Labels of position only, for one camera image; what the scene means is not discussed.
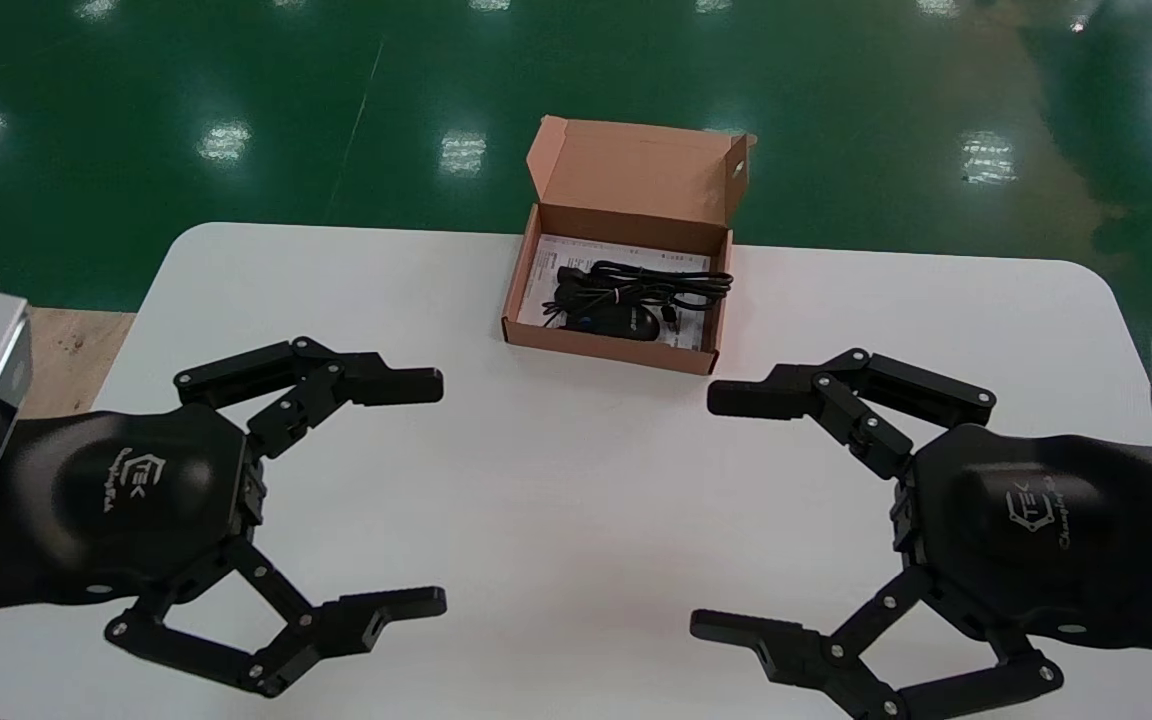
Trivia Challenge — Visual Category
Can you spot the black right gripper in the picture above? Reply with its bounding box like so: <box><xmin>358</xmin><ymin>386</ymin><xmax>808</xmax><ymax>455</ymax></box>
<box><xmin>689</xmin><ymin>423</ymin><xmax>1152</xmax><ymax>720</ymax></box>

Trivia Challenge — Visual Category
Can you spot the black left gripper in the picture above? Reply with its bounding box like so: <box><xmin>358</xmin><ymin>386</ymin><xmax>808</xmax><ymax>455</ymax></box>
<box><xmin>0</xmin><ymin>337</ymin><xmax>450</xmax><ymax>700</ymax></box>

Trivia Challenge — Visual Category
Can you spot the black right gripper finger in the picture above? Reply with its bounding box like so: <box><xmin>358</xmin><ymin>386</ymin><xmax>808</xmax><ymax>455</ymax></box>
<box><xmin>706</xmin><ymin>347</ymin><xmax>998</xmax><ymax>482</ymax></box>

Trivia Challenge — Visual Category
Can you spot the black wired computer mouse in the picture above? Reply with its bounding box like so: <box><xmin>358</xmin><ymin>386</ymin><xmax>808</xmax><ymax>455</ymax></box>
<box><xmin>542</xmin><ymin>296</ymin><xmax>683</xmax><ymax>347</ymax></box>

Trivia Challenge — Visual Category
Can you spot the black power cable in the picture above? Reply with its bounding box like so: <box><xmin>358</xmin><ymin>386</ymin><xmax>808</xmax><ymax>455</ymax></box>
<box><xmin>542</xmin><ymin>258</ymin><xmax>735</xmax><ymax>326</ymax></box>

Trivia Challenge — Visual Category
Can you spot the brown cardboard storage box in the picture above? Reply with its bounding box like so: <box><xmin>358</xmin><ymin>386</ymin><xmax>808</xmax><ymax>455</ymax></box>
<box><xmin>501</xmin><ymin>115</ymin><xmax>758</xmax><ymax>377</ymax></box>

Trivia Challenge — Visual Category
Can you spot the white printed instruction sheet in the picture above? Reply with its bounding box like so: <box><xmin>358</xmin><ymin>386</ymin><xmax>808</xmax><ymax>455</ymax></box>
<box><xmin>519</xmin><ymin>233</ymin><xmax>715</xmax><ymax>352</ymax></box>

